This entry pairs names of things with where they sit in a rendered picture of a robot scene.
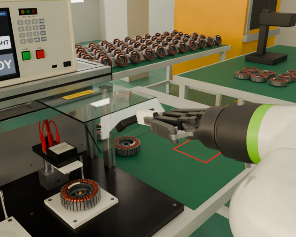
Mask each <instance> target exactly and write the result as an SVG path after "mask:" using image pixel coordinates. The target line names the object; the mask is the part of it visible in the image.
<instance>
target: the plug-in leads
mask: <svg viewBox="0 0 296 237"><path fill-rule="evenodd" d="M43 121H44V122H43V126H42V133H41V131H40V121H39V135H40V136H39V137H40V140H41V144H42V148H43V153H46V148H47V146H46V143H48V144H49V146H50V147H51V146H54V145H55V144H54V137H53V135H52V133H51V129H50V125H49V124H50V122H53V124H54V125H55V128H56V141H57V144H59V143H60V136H59V133H58V130H57V126H56V124H55V123H54V121H52V120H51V121H50V122H48V120H47V119H46V120H43ZM44 123H45V124H46V129H47V131H46V134H47V136H46V137H44V136H43V128H44Z"/></svg>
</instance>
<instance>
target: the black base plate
mask: <svg viewBox="0 0 296 237"><path fill-rule="evenodd" d="M78 155H79V156H82V160H83V170H84V179H89V180H92V181H95V182H97V183H98V184H99V186H100V187H101V188H102V189H104V190H105V191H107V192H108V193H109V194H111V195H113V196H114V197H116V198H117V199H118V203H116V204H115V205H113V206H111V207H110V208H108V209H107V210H105V211H103V212H102V213H100V214H98V215H97V216H95V217H93V218H92V219H90V220H89V221H87V222H85V223H84V224H82V225H80V226H79V227H77V228H75V229H73V227H72V226H70V225H69V224H68V223H67V222H66V221H65V220H63V219H62V218H61V217H60V216H59V215H58V214H56V213H55V212H54V211H53V210H52V209H51V208H50V207H48V206H47V205H46V204H45V201H44V200H45V199H47V198H49V197H51V196H53V195H55V194H57V193H59V192H60V190H61V188H62V187H63V186H64V185H66V184H67V183H69V182H70V181H74V180H78V179H82V177H81V168H77V169H75V170H73V171H71V172H70V174H69V181H68V182H66V183H64V184H62V185H60V186H58V187H55V188H53V189H51V190H49V191H48V190H47V189H45V188H44V187H43V186H41V185H40V181H39V173H38V171H36V172H34V173H31V174H29V175H27V176H24V177H22V178H20V179H17V180H15V181H13V182H10V183H8V184H6V185H3V186H1V187H0V190H2V192H3V196H4V200H5V205H6V209H7V213H8V218H10V217H12V216H13V217H14V218H15V219H16V220H17V221H18V223H19V224H20V225H21V226H22V227H23V228H24V229H25V230H26V231H27V232H28V233H29V234H30V235H31V236H32V237H152V236H153V235H154V234H155V233H156V232H158V231H159V230H160V229H161V228H163V227H164V226H165V225H167V224H168V223H169V222H171V221H172V220H173V219H174V218H176V217H177V216H178V215H179V214H181V213H182V212H183V211H184V206H185V205H184V204H182V203H180V202H179V201H177V200H175V199H173V198H171V197H170V196H168V195H166V194H164V193H162V192H161V191H159V190H157V189H155V188H153V187H152V186H150V185H148V184H146V183H145V182H143V181H141V180H139V179H137V178H136V177H134V176H132V175H130V174H129V173H127V172H125V171H123V170H121V169H120V168H118V167H116V166H112V167H111V168H108V167H107V166H104V160H103V159H102V158H100V157H98V156H94V157H93V158H90V156H87V152H86V150H85V151H83V152H81V153H79V154H78ZM4 220H5V216H4V212H3V208H2V203H1V199H0V222H2V221H4Z"/></svg>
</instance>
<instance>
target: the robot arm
mask: <svg viewBox="0 0 296 237"><path fill-rule="evenodd" d="M136 117H137V121H138V124H142V125H148V126H150V128H151V132H153V133H155V134H157V135H159V136H161V137H163V138H166V139H168V140H170V141H171V143H172V144H177V143H179V140H180V138H184V137H186V138H187V139H190V140H197V139H198V140H199V141H200V142H201V143H202V144H203V145H204V146H205V147H207V148H209V149H213V150H218V151H220V152H221V153H222V155H223V156H225V157H226V158H231V159H235V160H236V161H240V162H244V163H245V168H251V163H252V164H256V167H255V168H254V169H253V170H252V171H251V172H250V173H249V175H248V176H247V177H246V178H245V179H244V180H243V181H242V182H241V183H240V184H239V185H238V187H237V188H236V190H235V191H234V193H233V195H232V198H231V201H230V206H229V223H230V228H231V231H232V234H233V236H234V237H296V104H294V105H277V104H262V103H245V102H243V100H242V98H239V99H238V102H233V103H230V104H229V105H227V106H211V107H209V108H197V109H175V108H174V109H171V111H164V112H161V111H150V110H142V109H139V110H137V111H136Z"/></svg>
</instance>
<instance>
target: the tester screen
mask: <svg viewBox="0 0 296 237"><path fill-rule="evenodd" d="M1 36H9V37H10V43H11V48H8V49H1V50H0V55H4V54H11V53H13V47H12V42H11V36H10V30H9V25H8V17H7V12H6V11H0V37H1ZM13 58H14V53H13ZM14 60H15V59H14ZM14 63H15V61H14ZM15 65H16V64H15ZM15 69H16V66H15ZM15 75H17V72H16V73H13V74H8V75H3V76H0V78H4V77H9V76H15Z"/></svg>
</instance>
